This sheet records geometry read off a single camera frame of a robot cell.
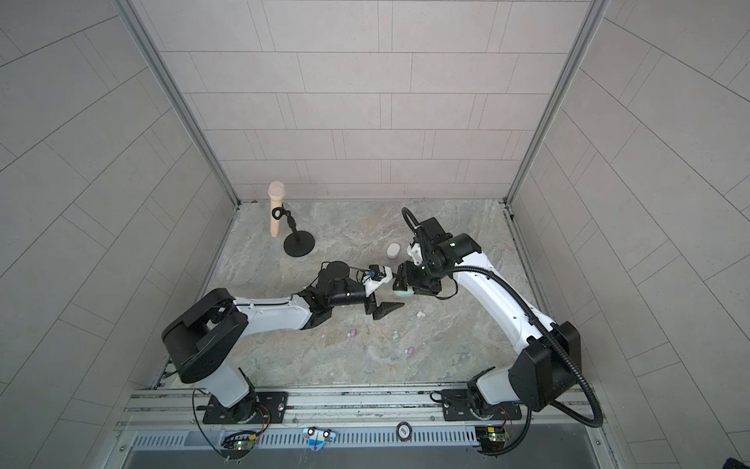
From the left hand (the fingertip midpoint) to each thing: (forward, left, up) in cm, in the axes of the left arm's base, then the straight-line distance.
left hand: (401, 290), depth 79 cm
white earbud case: (+20, +2, -10) cm, 23 cm away
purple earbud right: (-12, -3, -12) cm, 17 cm away
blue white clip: (-32, +19, -11) cm, 39 cm away
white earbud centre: (-2, -6, -12) cm, 13 cm away
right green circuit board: (-32, -21, -12) cm, 40 cm away
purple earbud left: (-8, +14, -12) cm, 20 cm away
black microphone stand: (+23, +35, -11) cm, 44 cm away
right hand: (-1, 0, +3) cm, 3 cm away
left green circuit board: (-33, +37, -11) cm, 51 cm away
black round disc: (-30, 0, -12) cm, 33 cm away
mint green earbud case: (-3, -1, +4) cm, 5 cm away
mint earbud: (-8, +1, -12) cm, 15 cm away
